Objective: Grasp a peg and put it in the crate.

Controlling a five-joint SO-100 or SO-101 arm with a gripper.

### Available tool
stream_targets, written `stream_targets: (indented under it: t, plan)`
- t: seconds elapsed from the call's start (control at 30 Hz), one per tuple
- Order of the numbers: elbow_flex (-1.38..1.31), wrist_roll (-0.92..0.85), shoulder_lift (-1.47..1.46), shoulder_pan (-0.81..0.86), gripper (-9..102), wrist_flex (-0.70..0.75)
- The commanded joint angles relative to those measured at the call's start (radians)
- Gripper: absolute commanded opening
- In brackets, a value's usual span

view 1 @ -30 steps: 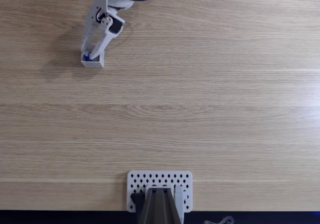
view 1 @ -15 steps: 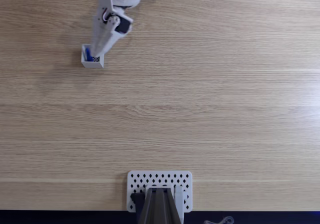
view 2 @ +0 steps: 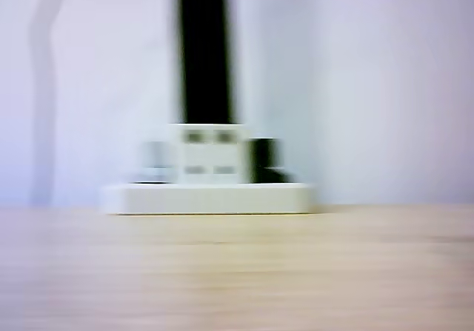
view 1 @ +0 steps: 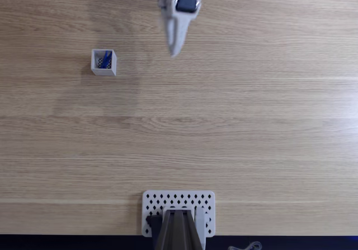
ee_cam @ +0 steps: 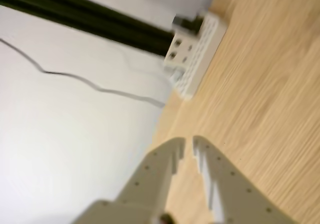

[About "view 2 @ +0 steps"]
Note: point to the white perforated base plate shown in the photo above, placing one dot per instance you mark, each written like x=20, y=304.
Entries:
x=207, y=199

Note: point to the white post mounting block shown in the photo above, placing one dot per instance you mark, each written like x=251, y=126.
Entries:
x=207, y=153

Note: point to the black aluminium stand post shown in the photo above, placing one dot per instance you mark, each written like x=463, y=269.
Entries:
x=205, y=49

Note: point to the black corner bracket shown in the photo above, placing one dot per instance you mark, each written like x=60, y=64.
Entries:
x=264, y=153

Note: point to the grey corner bracket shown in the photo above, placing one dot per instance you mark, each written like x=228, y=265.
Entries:
x=153, y=157

